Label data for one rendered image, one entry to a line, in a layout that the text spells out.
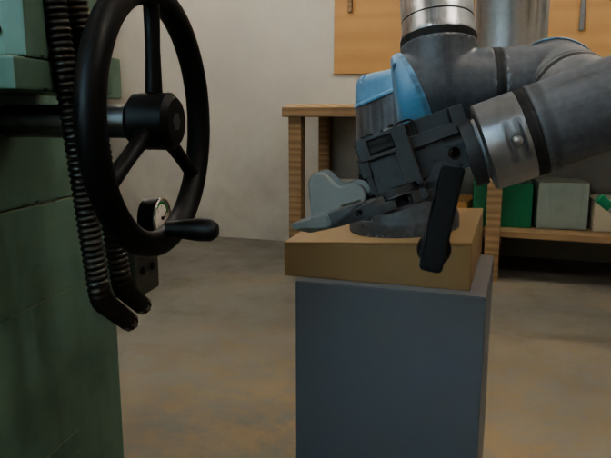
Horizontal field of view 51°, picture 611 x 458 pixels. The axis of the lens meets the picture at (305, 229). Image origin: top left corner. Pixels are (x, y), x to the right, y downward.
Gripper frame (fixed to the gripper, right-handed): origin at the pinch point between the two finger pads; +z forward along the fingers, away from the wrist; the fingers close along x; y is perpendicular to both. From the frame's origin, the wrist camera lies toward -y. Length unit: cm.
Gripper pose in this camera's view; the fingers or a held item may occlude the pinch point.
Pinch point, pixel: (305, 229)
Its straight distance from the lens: 69.7
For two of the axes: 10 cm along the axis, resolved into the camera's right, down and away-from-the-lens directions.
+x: -1.9, 1.8, -9.6
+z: -9.2, 3.1, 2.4
